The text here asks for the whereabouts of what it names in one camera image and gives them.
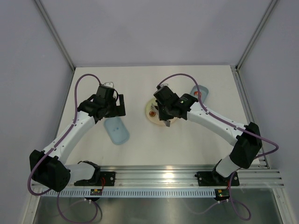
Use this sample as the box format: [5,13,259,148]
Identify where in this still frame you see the metal food tongs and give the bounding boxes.
[150,103,171,127]

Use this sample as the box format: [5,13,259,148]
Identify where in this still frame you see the small round red food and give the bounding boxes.
[149,112,156,117]

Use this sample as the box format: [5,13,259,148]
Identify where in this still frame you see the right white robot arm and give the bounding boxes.
[154,85,262,186]

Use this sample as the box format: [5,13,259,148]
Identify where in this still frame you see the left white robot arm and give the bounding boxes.
[29,82,126,192]

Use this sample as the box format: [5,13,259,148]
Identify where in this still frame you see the blue lunch box lid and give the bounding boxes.
[104,117,130,145]

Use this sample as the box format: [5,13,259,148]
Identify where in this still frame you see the blue lunch box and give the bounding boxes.
[190,85,209,103]

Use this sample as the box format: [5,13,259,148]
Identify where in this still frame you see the round cream plate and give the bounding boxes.
[145,98,177,127]

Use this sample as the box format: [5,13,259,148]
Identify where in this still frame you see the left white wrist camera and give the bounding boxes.
[104,82,114,88]

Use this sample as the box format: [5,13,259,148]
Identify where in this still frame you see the aluminium mounting rail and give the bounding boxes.
[101,165,284,189]

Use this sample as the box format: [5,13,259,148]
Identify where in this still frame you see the white slotted cable duct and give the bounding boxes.
[45,188,216,198]

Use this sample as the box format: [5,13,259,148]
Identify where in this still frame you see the left aluminium frame post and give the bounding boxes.
[33,0,76,72]

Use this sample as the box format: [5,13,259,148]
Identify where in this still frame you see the aluminium frame post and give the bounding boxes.
[235,0,280,72]
[33,0,76,72]

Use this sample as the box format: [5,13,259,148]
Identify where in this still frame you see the right aluminium frame post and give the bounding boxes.
[235,0,280,72]

